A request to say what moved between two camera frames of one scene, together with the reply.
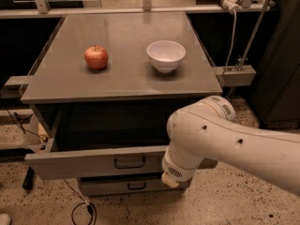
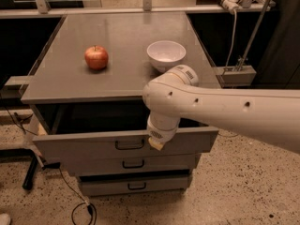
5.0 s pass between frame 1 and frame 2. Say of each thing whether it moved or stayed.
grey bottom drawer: stayed
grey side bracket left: stayed
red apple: stayed
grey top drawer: moved
